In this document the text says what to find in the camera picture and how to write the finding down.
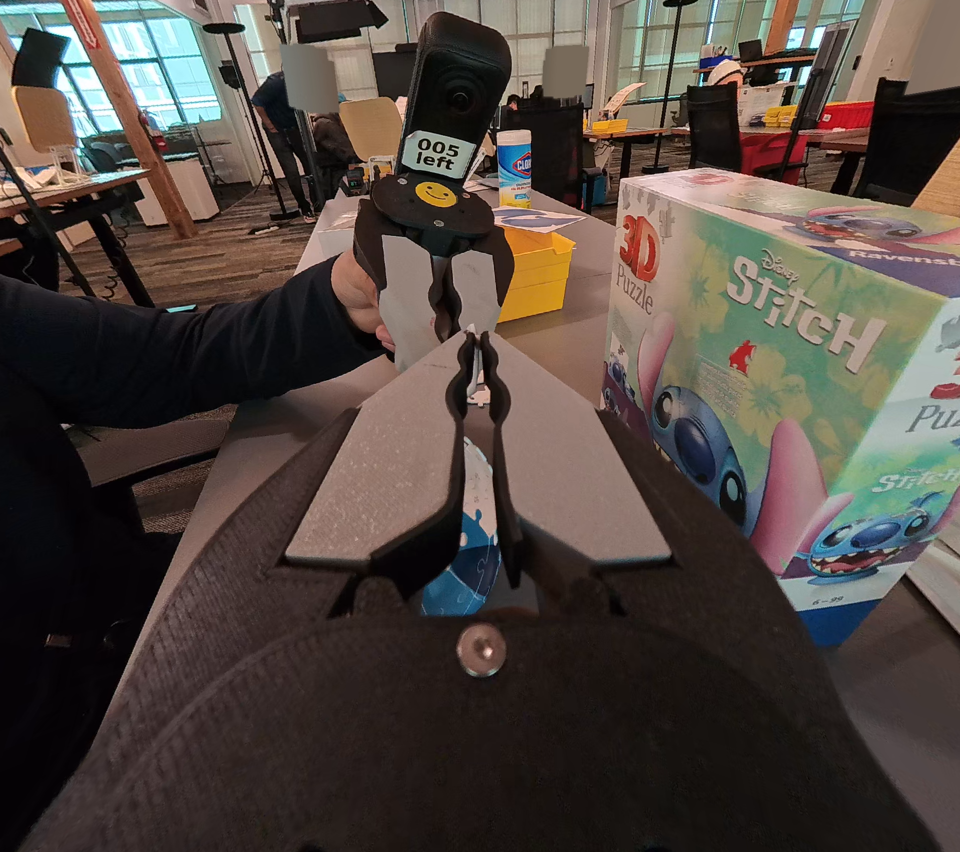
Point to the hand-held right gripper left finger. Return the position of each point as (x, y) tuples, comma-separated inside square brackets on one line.
[(375, 492)]

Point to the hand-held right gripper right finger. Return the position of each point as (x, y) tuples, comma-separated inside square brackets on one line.
[(577, 492)]

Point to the partly built puzzle ball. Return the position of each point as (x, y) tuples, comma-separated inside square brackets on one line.
[(469, 552)]

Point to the white puzzle piece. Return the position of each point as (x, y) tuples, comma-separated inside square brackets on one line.
[(478, 380)]

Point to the printed paper sheet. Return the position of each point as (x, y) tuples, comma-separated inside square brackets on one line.
[(536, 219)]

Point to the yellow plastic bin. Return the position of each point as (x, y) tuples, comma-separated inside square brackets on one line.
[(536, 275)]

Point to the colourful cardboard puzzle box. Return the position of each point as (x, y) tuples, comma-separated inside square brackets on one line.
[(787, 380)]

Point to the group of black office chairs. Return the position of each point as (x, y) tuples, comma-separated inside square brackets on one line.
[(712, 125)]

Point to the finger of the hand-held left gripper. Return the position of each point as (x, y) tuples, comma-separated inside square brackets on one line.
[(409, 297), (480, 290)]

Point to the person's dark clothing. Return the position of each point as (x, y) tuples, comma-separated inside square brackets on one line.
[(60, 604)]

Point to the person's left hand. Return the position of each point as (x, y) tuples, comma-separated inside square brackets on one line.
[(356, 290)]

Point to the wooden desk black legs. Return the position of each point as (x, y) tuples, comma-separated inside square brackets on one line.
[(75, 192)]

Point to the red plastic bin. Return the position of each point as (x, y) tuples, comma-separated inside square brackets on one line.
[(780, 147)]

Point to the yellow white wipes canister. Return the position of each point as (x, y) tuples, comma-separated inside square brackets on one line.
[(514, 170)]

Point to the black floor lamp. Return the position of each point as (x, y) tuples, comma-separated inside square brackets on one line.
[(247, 117), (667, 80)]

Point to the wooden support post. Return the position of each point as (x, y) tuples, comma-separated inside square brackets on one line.
[(97, 57)]

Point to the person's left forearm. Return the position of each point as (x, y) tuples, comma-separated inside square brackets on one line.
[(187, 350)]

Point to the black studio light panel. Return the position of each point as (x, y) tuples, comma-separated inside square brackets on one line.
[(330, 12)]

